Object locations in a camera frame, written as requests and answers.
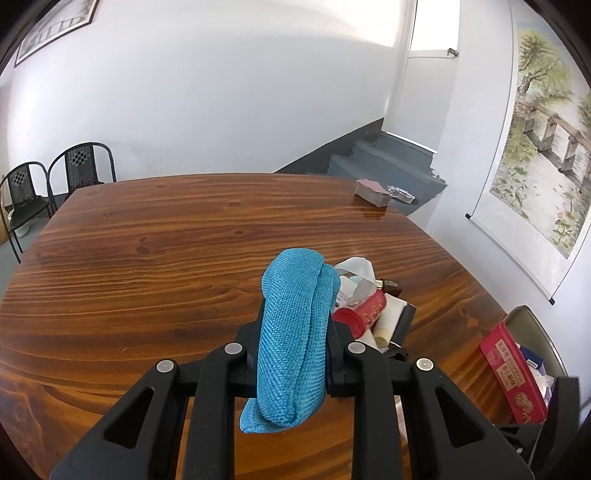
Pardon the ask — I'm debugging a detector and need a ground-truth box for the teal knitted cloth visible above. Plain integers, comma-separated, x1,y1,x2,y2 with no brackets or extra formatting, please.
239,248,342,435

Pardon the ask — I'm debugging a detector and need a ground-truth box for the pink tin box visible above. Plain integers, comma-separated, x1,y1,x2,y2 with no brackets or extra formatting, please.
479,305,571,428

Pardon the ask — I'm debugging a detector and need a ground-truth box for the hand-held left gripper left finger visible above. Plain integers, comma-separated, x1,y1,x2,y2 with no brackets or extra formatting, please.
48,320,266,480

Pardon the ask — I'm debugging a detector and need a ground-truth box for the stack of playing cards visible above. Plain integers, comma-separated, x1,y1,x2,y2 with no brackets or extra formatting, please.
355,179,392,207

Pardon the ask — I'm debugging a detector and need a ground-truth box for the grey staircase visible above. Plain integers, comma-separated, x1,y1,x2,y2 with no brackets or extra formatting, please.
272,117,448,217

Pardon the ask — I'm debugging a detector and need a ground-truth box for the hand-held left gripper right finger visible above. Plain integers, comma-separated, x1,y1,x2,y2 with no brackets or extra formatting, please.
323,318,532,480

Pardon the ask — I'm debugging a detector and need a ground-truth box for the black metal chair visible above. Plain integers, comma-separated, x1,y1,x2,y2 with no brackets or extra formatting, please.
47,142,117,208
0,161,54,264

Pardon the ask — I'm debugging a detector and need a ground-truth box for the dark slim bottle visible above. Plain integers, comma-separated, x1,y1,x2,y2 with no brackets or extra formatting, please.
390,305,417,352

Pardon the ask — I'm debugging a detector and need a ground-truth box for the clear plastic bag bundle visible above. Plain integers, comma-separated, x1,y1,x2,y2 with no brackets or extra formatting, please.
536,369,555,402

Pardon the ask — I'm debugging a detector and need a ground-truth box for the framed wall picture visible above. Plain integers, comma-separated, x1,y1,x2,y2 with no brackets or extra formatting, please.
14,0,102,68

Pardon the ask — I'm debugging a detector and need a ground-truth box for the white paper strip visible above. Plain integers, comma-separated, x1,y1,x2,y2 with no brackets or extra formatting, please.
333,256,377,305

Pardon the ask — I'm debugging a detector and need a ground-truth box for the cream squeeze tube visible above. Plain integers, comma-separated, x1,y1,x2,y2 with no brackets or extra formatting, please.
372,293,409,349

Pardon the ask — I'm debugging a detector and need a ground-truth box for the red printed canister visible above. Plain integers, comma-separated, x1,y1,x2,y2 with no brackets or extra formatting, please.
332,290,387,340

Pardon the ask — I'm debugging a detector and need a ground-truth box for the hanging scroll painting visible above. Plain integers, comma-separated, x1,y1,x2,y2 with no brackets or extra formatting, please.
465,0,591,305

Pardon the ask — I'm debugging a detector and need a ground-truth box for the wooden desktop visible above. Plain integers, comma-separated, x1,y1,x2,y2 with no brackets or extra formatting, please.
0,173,522,480

